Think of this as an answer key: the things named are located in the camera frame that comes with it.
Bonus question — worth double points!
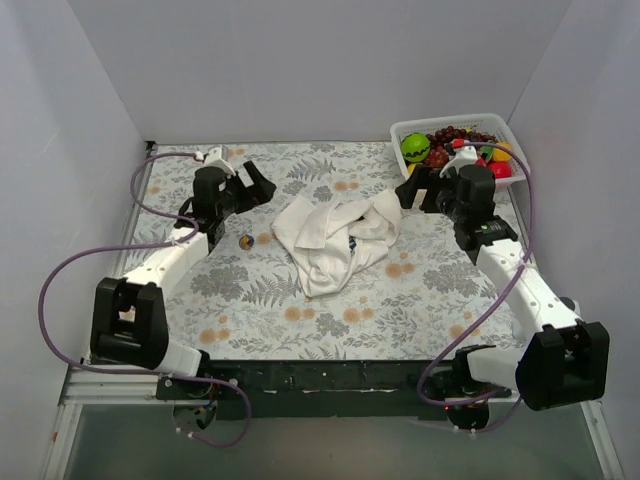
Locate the white t-shirt with daisy print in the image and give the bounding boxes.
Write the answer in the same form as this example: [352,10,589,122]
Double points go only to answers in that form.
[272,189,402,298]

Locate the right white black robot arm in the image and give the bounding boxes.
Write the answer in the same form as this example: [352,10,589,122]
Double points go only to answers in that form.
[396,164,610,411]

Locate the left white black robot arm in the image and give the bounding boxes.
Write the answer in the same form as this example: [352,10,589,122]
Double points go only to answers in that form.
[90,160,276,400]

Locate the small round brooch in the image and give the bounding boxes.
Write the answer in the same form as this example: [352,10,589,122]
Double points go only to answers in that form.
[239,235,255,250]

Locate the dark red toy grapes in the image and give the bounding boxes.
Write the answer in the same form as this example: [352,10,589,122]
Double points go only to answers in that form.
[423,126,497,168]

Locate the red toy apple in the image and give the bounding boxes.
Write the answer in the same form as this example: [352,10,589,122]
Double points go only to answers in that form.
[487,161,512,180]

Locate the green toy watermelon ball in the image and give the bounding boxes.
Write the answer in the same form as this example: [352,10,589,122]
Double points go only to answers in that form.
[400,132,431,164]

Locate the yellow orange toy fruit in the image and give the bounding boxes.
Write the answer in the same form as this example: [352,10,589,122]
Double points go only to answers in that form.
[492,142,512,163]

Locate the white plastic fruit basket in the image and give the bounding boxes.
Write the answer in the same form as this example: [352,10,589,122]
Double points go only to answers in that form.
[390,113,530,180]

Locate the floral patterned table mat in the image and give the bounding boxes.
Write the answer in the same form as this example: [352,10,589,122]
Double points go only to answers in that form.
[122,142,523,360]

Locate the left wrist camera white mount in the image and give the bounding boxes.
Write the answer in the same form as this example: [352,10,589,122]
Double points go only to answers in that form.
[194,146,236,176]

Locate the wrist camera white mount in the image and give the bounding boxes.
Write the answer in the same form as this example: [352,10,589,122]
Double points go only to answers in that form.
[194,146,236,176]
[439,139,478,178]

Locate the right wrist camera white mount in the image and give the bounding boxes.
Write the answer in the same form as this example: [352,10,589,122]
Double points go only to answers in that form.
[439,139,478,178]

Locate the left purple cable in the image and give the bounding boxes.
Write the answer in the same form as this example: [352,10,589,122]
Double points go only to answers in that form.
[37,151,252,448]

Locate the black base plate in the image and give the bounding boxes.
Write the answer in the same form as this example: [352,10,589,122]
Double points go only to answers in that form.
[156,360,511,421]

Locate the aluminium frame rail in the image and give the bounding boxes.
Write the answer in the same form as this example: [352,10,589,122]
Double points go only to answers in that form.
[59,367,163,405]

